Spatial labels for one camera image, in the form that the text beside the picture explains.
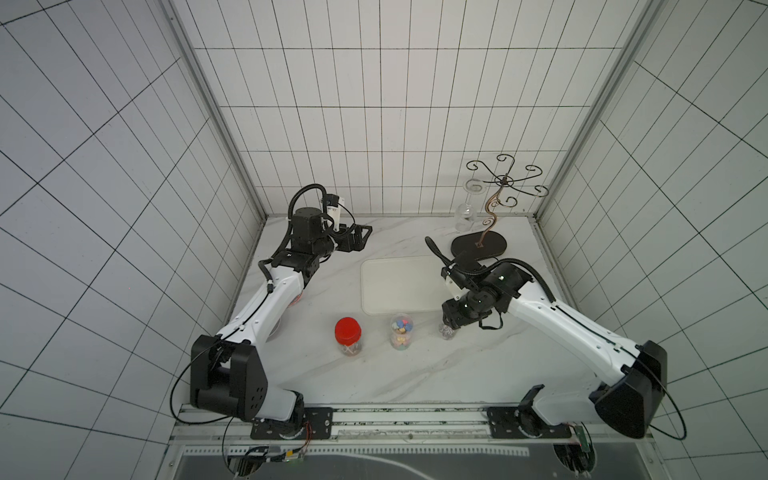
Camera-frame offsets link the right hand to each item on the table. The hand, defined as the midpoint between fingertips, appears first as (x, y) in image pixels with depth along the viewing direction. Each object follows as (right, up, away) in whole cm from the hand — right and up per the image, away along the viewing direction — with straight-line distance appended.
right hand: (452, 309), depth 78 cm
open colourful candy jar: (-14, -7, +3) cm, 16 cm away
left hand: (-26, +21, +4) cm, 34 cm away
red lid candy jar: (-28, -6, -1) cm, 29 cm away
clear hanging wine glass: (+7, +27, +14) cm, 31 cm away
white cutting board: (-12, +3, +20) cm, 24 cm away
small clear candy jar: (-1, -6, +2) cm, 7 cm away
